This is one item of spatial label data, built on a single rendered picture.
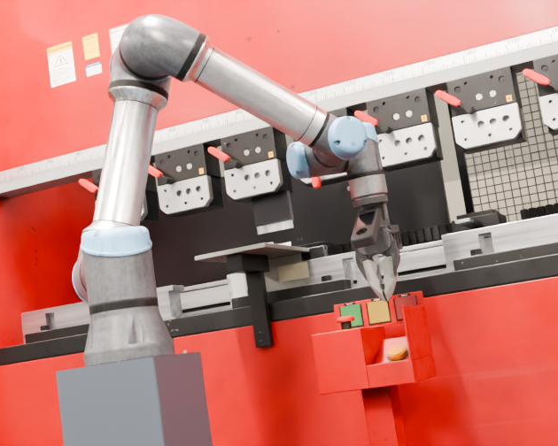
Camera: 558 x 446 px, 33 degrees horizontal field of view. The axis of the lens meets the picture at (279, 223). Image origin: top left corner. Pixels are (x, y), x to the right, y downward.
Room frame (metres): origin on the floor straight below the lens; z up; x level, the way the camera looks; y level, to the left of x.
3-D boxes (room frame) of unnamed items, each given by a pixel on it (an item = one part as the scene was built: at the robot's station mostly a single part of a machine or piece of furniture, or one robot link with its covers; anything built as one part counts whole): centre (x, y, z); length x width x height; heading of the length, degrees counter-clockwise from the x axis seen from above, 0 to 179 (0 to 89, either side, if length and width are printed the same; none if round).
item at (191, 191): (2.46, 0.22, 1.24); 0.15 x 0.09 x 0.17; 67
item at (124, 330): (1.60, 0.28, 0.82); 0.15 x 0.15 x 0.10
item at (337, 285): (2.31, 0.00, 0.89); 0.30 x 0.05 x 0.03; 67
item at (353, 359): (1.96, -0.15, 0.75); 0.20 x 0.16 x 0.18; 67
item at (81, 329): (2.56, 0.59, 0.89); 0.30 x 0.05 x 0.03; 67
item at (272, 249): (2.24, 0.07, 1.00); 0.26 x 0.18 x 0.01; 157
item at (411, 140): (2.23, -0.33, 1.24); 0.15 x 0.09 x 0.17; 67
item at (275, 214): (2.38, 0.01, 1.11); 0.10 x 0.02 x 0.10; 67
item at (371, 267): (1.94, -0.18, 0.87); 0.06 x 0.03 x 0.09; 157
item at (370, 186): (1.91, -0.19, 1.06); 0.08 x 0.08 x 0.05
